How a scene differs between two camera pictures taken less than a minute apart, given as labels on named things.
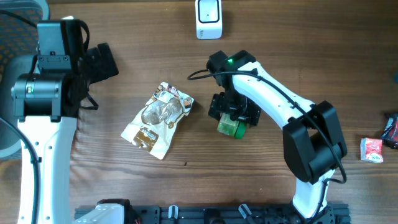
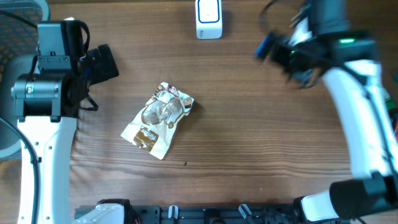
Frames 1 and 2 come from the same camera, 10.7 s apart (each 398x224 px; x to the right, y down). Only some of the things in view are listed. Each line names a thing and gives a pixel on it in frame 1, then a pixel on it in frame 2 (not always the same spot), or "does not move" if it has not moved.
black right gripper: [250, 113] to [280, 45]
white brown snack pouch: [152, 128] does not move
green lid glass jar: [227, 126] to [390, 104]
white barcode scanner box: [208, 15] does not move
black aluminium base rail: [230, 214] does not move
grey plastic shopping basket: [18, 38] does not move
